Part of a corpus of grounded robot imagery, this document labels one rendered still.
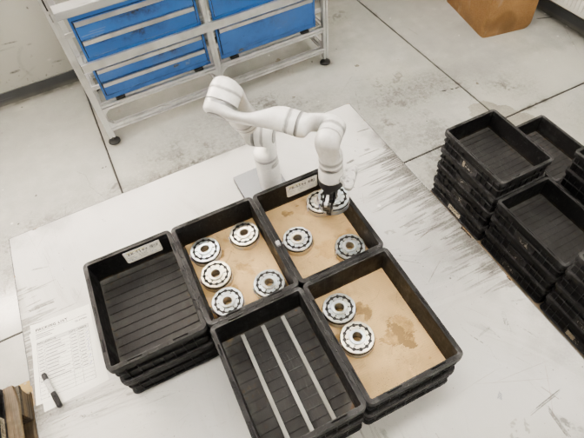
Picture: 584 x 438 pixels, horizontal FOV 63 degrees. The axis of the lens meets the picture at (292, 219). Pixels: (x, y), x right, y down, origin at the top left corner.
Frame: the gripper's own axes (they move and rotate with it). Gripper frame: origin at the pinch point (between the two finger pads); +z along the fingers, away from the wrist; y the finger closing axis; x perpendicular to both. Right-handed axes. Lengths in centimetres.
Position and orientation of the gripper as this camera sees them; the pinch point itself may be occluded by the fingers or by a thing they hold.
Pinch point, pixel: (331, 205)
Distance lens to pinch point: 152.5
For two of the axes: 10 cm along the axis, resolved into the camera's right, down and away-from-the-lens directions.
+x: 9.5, 2.0, -2.3
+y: -2.9, 7.8, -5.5
